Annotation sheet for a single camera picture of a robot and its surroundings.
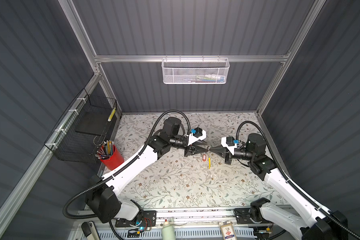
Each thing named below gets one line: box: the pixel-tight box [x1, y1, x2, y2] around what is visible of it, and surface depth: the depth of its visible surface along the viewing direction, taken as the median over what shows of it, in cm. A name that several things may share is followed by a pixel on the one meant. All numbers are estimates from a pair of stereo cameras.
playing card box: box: [219, 221, 237, 240], surface depth 71 cm
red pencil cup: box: [95, 140, 125, 171], surface depth 86 cm
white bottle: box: [161, 218, 176, 240], surface depth 65 cm
